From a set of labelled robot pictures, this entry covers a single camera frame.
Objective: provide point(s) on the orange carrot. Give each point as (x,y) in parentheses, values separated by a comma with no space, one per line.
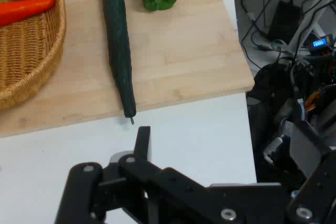
(23,9)

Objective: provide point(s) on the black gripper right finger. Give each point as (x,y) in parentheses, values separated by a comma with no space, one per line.
(178,190)

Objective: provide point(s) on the bamboo cutting board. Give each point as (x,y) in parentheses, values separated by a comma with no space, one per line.
(183,51)

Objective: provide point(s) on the woven wicker basket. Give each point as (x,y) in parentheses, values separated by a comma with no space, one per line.
(31,58)

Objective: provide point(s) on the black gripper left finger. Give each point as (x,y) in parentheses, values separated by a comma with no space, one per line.
(84,195)

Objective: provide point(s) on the long dark green cucumber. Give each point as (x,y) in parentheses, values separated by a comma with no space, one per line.
(118,37)

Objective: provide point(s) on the grey metal frame strut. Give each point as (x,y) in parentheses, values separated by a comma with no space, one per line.
(312,16)

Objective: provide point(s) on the black power adapter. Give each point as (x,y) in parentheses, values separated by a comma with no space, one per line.
(284,22)

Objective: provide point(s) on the device with blue display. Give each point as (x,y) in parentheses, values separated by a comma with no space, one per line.
(319,43)

